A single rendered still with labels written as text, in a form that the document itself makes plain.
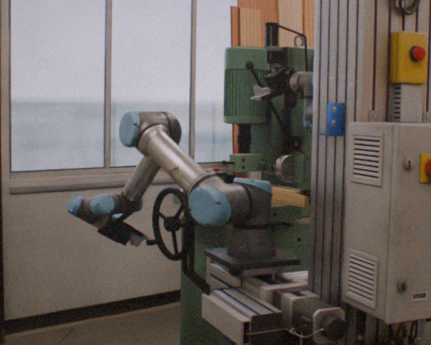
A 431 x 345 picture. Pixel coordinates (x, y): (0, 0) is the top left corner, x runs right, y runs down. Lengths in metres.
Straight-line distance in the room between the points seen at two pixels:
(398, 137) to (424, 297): 0.39
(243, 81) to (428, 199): 1.24
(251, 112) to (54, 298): 1.78
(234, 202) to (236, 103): 0.85
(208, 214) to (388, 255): 0.54
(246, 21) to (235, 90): 1.73
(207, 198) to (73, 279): 2.15
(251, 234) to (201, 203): 0.19
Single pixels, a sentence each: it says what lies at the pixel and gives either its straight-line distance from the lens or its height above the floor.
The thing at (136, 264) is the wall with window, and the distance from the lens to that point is 4.10.
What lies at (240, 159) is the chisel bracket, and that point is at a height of 1.05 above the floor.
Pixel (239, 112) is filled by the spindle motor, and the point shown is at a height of 1.24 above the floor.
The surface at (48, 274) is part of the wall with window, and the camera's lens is 3.84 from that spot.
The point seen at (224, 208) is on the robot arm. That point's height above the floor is 0.98.
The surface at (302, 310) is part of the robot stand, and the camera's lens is 1.72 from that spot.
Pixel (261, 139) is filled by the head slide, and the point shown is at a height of 1.13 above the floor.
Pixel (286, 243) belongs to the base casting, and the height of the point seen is 0.73.
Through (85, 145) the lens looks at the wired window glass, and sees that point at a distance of 3.91.
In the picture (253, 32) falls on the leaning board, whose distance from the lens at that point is 4.38.
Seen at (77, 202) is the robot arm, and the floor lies 0.91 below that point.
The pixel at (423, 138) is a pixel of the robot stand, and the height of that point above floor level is 1.20.
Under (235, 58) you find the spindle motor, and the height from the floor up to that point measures 1.46.
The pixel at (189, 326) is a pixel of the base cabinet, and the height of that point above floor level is 0.32.
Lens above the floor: 1.26
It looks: 5 degrees down
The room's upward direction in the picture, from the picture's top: 1 degrees clockwise
